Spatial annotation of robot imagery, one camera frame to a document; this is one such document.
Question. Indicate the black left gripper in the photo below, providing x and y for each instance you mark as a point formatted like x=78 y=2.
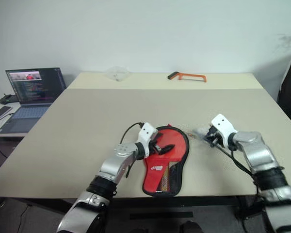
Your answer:
x=155 y=145

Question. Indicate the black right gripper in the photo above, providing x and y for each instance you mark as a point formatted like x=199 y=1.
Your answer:
x=213 y=137

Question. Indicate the black and red paddle case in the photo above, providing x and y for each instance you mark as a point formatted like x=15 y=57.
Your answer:
x=177 y=145

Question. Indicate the red table tennis paddle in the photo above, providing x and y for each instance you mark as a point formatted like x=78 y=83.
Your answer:
x=169 y=179

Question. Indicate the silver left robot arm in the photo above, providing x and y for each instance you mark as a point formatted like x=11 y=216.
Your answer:
x=111 y=167

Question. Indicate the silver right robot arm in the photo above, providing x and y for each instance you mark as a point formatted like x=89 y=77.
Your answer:
x=259 y=155

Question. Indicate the orange hacksaw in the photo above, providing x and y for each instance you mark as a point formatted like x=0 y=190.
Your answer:
x=194 y=76

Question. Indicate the black bar under table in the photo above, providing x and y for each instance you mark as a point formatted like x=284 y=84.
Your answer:
x=160 y=215

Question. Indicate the dark rounded shape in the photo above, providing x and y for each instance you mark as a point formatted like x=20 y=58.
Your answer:
x=190 y=227

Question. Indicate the clear plastic bag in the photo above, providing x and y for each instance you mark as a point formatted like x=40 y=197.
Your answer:
x=117 y=72

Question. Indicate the open laptop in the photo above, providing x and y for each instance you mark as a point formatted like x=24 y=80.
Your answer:
x=36 y=85

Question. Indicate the black remote controller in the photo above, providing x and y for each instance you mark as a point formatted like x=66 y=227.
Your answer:
x=7 y=99

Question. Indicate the black smartphone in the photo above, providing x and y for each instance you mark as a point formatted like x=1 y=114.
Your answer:
x=0 y=113

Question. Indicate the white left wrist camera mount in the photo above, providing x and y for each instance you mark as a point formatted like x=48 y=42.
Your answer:
x=146 y=132

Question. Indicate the black table frame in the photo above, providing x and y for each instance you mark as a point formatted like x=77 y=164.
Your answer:
x=160 y=202

